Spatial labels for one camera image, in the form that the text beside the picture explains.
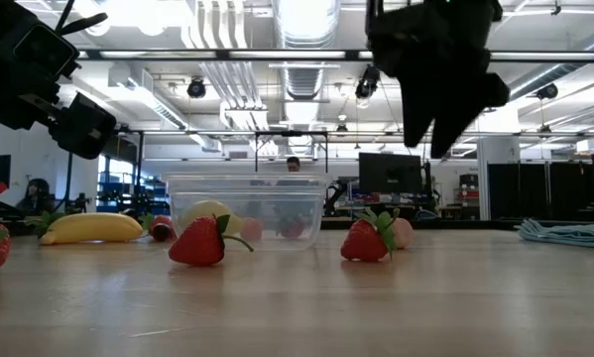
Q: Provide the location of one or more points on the clear plastic tupperware container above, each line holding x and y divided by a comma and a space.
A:
257, 198

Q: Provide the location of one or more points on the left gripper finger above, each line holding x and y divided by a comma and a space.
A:
83, 129

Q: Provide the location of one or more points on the silver ventilation duct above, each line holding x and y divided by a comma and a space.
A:
304, 79

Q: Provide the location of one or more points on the teal folded cloth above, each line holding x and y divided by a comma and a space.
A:
569, 234

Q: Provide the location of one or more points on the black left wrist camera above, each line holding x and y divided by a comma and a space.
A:
46, 49

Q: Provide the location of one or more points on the black ceiling spotlight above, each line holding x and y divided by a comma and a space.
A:
196, 88
367, 82
547, 91

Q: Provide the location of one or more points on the person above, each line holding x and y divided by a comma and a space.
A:
292, 163
36, 196

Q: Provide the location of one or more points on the pink plastic peach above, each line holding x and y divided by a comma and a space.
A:
405, 233
251, 229

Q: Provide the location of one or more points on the yellow plastic banana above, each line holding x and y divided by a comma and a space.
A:
93, 228

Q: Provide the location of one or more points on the yellow plastic lemon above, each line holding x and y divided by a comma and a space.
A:
204, 210

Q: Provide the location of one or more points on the black partition panels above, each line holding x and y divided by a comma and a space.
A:
539, 191

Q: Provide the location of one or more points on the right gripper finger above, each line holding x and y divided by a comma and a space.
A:
455, 119
418, 114

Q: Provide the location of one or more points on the black computer monitor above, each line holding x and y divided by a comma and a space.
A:
390, 173

